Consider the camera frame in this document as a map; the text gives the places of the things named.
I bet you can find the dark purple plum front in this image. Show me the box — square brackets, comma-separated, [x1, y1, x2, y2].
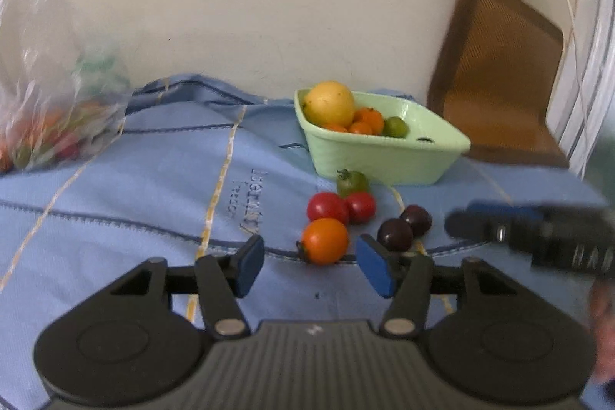
[376, 219, 414, 253]

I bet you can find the dark purple plum back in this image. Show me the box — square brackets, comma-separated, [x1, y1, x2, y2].
[399, 205, 432, 238]

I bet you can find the red tomato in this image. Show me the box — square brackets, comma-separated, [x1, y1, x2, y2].
[344, 191, 376, 225]
[306, 191, 349, 225]

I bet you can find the orange tomato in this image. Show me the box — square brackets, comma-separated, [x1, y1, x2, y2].
[296, 219, 349, 266]

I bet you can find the large orange with stem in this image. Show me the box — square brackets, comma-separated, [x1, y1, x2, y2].
[354, 107, 385, 135]

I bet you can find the orange mandarin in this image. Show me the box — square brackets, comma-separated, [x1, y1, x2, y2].
[348, 120, 374, 135]
[322, 124, 349, 133]

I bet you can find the large yellow grapefruit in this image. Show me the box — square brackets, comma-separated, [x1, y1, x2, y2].
[302, 81, 356, 128]

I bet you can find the green lime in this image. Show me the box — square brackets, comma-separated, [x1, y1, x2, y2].
[382, 116, 410, 138]

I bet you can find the person's right hand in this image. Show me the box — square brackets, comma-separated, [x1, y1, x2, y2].
[589, 281, 614, 382]

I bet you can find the light green plastic basin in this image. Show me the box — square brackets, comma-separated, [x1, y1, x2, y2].
[294, 88, 471, 185]

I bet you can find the green tomato with stem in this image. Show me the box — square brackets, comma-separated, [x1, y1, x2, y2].
[336, 169, 370, 199]

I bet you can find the blue checked bed sheet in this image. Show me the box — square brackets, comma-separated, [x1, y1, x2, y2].
[0, 73, 612, 410]

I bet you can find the brown woven seat cushion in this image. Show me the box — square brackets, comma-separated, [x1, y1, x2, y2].
[427, 0, 568, 169]

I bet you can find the clear plastic bag of fruit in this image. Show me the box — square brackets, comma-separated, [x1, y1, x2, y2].
[1, 0, 131, 173]

